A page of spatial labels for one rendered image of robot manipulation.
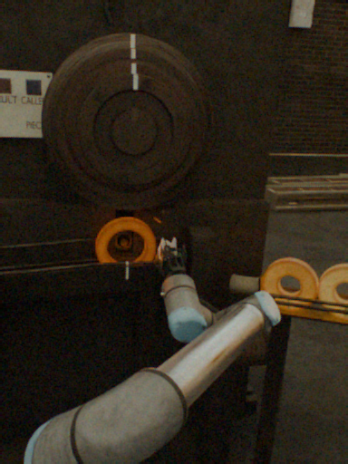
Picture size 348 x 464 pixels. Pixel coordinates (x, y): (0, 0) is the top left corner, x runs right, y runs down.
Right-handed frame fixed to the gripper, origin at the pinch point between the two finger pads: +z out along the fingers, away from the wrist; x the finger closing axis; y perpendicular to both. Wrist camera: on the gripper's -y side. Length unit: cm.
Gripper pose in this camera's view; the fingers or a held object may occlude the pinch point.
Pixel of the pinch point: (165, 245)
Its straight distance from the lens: 147.5
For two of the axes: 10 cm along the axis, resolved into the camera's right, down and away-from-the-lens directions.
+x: -9.8, 0.1, -2.0
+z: -1.7, -6.1, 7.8
